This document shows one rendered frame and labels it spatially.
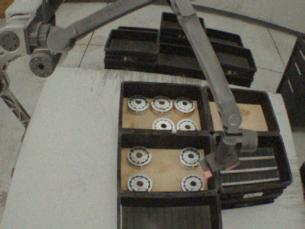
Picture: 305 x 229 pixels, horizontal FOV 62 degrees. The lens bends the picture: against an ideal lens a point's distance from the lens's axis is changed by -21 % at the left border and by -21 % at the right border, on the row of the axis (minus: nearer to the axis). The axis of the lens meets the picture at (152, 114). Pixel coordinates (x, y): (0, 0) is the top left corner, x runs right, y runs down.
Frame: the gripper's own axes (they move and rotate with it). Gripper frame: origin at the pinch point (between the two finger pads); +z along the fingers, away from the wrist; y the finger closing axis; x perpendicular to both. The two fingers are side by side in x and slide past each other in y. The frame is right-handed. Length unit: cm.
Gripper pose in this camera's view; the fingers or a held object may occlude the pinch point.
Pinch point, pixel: (215, 172)
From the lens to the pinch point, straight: 108.7
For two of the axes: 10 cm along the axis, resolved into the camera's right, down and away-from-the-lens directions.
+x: -3.8, -6.8, 6.2
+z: -0.6, 6.9, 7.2
